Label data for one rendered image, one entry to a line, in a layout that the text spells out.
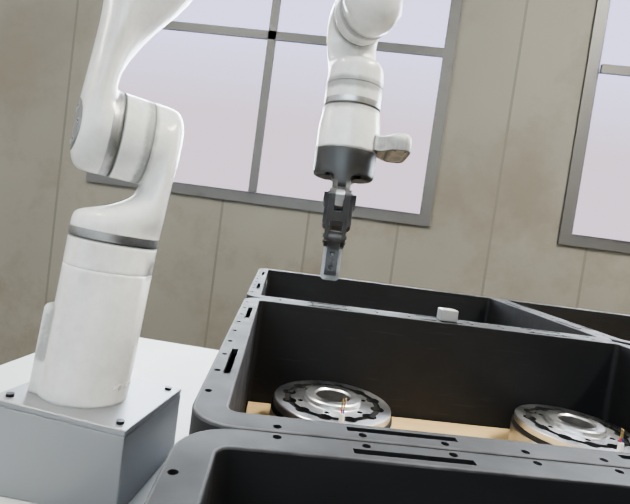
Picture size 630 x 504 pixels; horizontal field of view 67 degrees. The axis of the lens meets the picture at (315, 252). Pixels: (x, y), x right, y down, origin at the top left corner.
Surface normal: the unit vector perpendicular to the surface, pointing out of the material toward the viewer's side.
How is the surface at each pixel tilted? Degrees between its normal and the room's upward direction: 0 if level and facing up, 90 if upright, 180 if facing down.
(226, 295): 90
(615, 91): 90
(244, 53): 90
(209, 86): 90
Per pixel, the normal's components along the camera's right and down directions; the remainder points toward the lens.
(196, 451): 0.14, -0.99
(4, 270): -0.10, 0.04
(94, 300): 0.24, 0.06
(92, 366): 0.47, 0.11
